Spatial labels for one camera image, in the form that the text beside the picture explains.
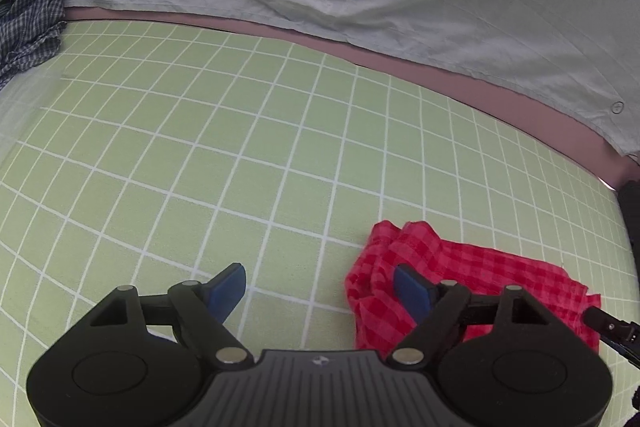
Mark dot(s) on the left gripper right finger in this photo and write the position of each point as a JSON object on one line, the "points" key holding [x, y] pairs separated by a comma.
{"points": [[444, 311]]}

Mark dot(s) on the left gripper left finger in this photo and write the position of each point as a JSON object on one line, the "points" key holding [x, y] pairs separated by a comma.
{"points": [[185, 325]]}

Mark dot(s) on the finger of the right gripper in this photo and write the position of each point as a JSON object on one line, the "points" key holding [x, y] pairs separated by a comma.
{"points": [[621, 336]]}

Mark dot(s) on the red checkered shorts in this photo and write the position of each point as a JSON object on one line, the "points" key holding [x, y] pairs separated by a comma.
{"points": [[380, 320]]}

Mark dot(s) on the green grid mat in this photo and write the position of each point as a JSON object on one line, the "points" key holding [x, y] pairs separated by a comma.
{"points": [[168, 152]]}

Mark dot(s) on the blue checkered garment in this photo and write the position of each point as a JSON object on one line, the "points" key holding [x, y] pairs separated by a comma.
{"points": [[31, 34]]}

